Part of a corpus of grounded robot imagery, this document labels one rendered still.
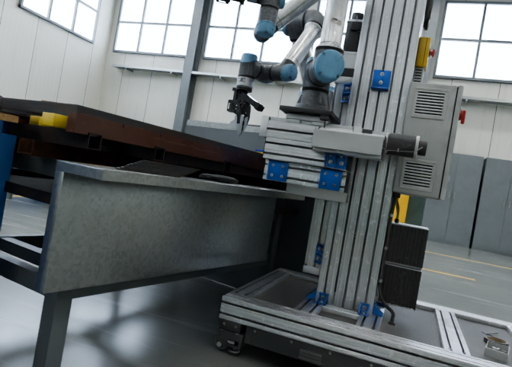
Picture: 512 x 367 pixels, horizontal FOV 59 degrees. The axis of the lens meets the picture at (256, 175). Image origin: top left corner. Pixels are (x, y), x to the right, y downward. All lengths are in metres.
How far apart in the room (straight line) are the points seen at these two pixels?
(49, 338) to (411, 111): 1.58
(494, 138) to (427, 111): 9.34
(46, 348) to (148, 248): 0.44
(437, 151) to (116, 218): 1.27
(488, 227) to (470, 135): 2.12
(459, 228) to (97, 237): 9.49
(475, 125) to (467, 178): 1.40
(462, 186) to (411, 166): 8.57
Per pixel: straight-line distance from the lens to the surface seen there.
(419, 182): 1.96
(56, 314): 1.62
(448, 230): 10.50
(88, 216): 1.46
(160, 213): 1.67
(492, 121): 11.36
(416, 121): 1.99
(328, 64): 1.80
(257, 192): 1.88
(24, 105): 1.72
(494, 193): 10.59
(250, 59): 2.03
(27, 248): 2.05
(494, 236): 10.61
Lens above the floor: 0.73
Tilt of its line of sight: level
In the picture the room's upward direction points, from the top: 10 degrees clockwise
